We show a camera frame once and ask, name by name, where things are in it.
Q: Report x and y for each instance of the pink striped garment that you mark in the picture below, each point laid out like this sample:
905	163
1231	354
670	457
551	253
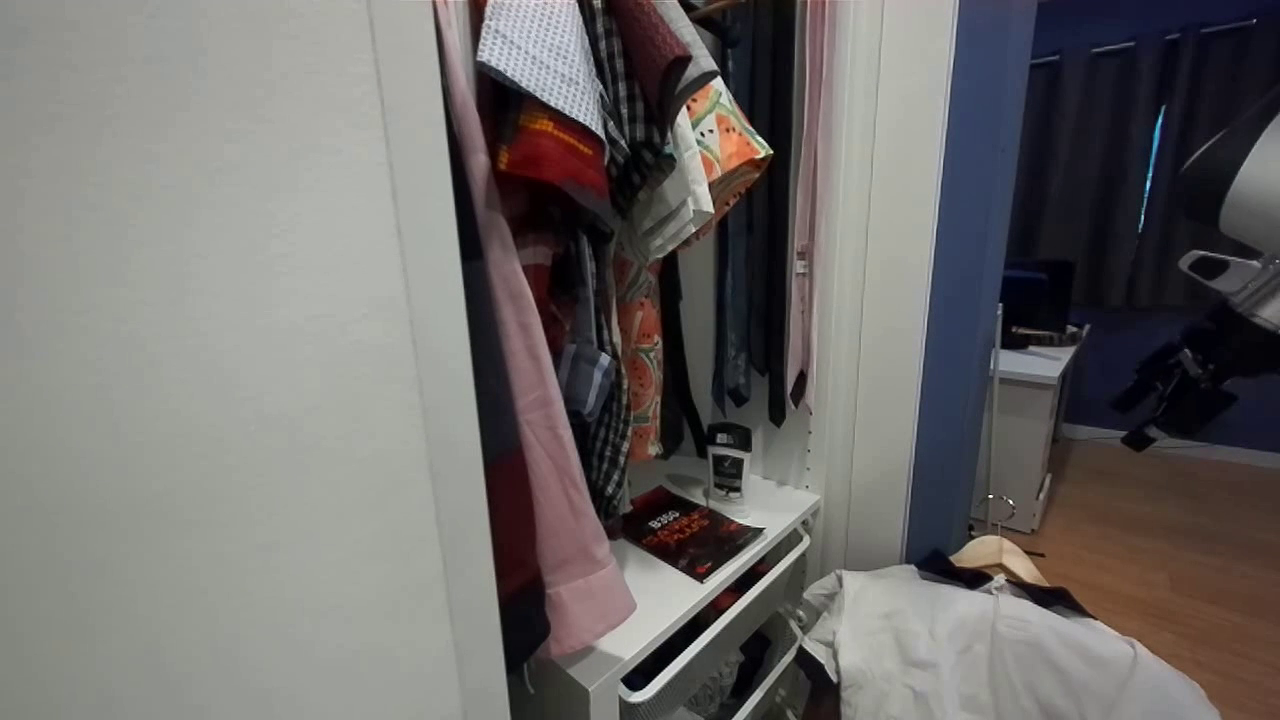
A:
805	200

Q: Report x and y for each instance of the plain white grey shirt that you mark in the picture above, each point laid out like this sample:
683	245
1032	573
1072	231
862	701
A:
665	205

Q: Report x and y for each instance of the light wooden clothes hanger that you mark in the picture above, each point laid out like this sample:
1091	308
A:
993	557

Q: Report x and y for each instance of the white side cabinet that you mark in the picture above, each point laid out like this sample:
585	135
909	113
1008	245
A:
1022	440

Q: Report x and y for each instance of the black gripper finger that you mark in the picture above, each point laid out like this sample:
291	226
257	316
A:
1145	385
1158	424

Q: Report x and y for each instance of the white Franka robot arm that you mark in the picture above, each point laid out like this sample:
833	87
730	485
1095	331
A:
1247	200

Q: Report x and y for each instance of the black monitor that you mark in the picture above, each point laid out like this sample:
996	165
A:
1041	301

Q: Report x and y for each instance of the orange watermelon print shirt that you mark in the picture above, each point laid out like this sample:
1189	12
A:
726	140

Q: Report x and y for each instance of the small black white box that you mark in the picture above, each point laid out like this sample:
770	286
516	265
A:
730	467

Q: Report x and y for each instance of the maroon shirt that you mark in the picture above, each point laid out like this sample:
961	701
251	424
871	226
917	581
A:
652	42

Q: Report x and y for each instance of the dark red book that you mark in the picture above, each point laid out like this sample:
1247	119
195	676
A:
684	535

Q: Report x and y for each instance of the red orange shirt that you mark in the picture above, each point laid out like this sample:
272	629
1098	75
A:
554	146

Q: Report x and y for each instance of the white wardrobe door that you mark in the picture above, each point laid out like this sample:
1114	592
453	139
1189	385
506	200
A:
202	363

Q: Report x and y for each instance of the white drawer unit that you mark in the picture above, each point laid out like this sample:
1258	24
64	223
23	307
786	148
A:
652	585

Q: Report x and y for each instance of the dark curtain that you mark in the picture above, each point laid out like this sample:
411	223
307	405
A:
1083	173
1202	82

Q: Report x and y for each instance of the white dotted shirt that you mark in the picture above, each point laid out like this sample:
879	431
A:
547	44

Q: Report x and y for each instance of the pink long shirt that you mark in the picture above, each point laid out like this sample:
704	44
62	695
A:
561	535

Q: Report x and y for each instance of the small black object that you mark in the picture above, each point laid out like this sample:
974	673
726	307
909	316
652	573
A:
751	655

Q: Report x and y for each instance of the white wardrobe side panel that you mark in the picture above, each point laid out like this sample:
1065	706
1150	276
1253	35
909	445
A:
882	333

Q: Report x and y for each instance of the dark hanging garments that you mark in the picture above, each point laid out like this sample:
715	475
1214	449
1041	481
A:
754	265

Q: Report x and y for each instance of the white polo shirt black collar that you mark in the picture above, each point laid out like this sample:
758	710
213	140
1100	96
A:
985	655

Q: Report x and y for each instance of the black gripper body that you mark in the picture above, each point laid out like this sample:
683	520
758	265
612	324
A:
1223	366

